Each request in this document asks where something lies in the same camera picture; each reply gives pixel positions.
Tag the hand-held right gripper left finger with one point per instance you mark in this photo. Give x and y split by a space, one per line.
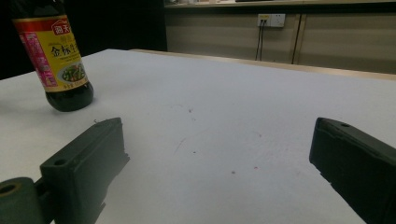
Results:
84 161

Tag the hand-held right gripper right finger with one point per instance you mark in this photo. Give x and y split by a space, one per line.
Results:
358 165

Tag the dark soy sauce bottle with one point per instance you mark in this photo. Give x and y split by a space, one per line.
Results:
62 56

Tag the white wall socket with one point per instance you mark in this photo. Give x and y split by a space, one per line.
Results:
271 20

